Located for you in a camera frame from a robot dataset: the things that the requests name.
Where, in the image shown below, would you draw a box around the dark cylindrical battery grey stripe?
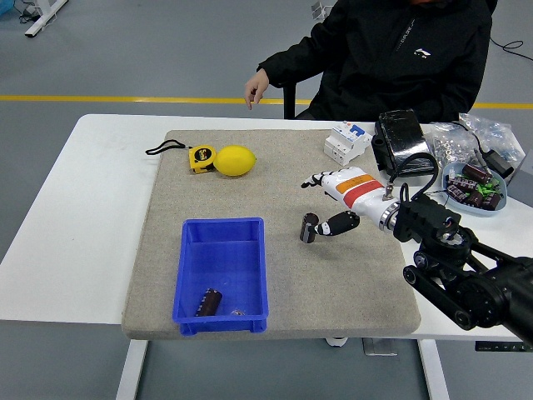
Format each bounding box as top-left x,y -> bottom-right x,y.
299,212 -> 320,243

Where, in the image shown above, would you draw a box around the black table control panel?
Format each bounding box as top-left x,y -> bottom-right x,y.
475,341 -> 528,353

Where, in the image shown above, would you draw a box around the person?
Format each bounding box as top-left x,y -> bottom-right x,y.
257,0 -> 499,124

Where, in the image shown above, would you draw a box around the green plastic connectors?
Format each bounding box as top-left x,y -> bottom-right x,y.
476,178 -> 501,197

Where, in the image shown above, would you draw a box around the person's right hand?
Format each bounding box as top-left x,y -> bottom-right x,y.
243,68 -> 270,111

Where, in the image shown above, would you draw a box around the blue plastic box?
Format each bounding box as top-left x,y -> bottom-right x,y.
172,217 -> 270,337

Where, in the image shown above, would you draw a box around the white table leg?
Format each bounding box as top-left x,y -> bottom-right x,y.
115,339 -> 149,400
417,339 -> 451,400

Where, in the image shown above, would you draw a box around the white background desk leg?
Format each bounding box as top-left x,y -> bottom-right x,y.
23,0 -> 70,39

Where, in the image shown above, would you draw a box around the black floor cable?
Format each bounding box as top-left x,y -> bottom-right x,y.
489,35 -> 533,63

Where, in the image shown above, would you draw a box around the white circuit breaker blue switch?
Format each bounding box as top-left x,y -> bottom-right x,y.
323,121 -> 373,168

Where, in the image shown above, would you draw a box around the background floor cables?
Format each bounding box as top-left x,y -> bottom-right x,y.
18,2 -> 57,24

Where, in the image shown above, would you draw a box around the light blue bowl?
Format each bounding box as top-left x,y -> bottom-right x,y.
441,162 -> 509,218

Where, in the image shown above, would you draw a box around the black power adapter with cord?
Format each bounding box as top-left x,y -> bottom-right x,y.
449,120 -> 516,180

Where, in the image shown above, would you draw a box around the small white floor item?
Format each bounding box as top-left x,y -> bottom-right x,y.
311,0 -> 335,20

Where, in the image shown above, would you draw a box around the grey bracket under table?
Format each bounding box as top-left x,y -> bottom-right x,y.
361,337 -> 399,358

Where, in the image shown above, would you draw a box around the black office chair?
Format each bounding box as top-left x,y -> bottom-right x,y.
281,78 -> 300,121

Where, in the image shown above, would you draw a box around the grey-brown mat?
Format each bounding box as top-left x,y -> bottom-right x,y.
121,129 -> 421,341

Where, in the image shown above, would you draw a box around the clear plastic bag of parts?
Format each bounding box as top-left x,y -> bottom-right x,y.
424,112 -> 526,168

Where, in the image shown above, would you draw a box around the robot right hand white shell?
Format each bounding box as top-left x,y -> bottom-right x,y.
301,166 -> 391,238

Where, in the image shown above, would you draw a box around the yellow tape measure black strap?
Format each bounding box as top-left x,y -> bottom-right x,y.
145,140 -> 218,175

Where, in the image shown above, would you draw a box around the yellow lemon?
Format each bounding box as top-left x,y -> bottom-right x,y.
212,144 -> 257,178

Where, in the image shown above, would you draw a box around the dark brown cylindrical battery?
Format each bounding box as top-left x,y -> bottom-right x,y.
195,287 -> 224,318

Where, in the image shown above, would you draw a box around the black wrapped case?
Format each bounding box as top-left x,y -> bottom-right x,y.
370,109 -> 437,178

